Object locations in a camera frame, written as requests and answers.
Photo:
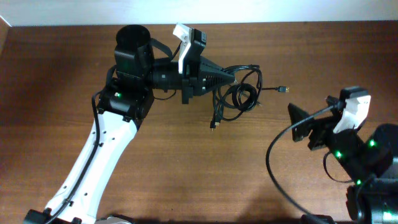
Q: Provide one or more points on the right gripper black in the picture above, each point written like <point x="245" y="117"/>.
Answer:
<point x="323" y="124"/>

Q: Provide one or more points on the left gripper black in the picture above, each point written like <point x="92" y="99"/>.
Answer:
<point x="193" y="79"/>

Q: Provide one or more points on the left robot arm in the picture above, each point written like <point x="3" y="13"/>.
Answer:
<point x="142" y="66"/>

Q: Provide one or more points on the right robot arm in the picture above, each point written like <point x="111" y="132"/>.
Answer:
<point x="370" y="164"/>

